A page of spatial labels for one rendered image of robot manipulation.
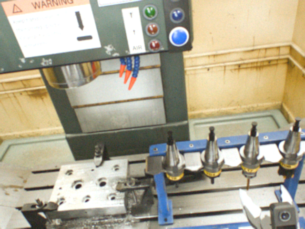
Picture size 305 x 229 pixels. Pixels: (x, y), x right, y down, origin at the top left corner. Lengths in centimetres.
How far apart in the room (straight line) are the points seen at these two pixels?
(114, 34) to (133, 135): 104
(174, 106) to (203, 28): 49
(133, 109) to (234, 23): 75
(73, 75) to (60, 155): 127
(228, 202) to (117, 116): 69
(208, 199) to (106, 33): 77
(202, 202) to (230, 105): 98
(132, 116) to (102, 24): 94
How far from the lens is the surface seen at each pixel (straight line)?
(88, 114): 146
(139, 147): 159
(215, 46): 171
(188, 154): 83
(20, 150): 219
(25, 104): 204
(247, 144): 79
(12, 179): 178
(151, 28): 54
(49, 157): 200
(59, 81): 77
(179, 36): 54
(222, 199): 112
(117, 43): 56
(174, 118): 149
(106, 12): 54
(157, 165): 80
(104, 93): 136
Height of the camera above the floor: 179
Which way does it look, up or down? 36 degrees down
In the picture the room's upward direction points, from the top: 10 degrees counter-clockwise
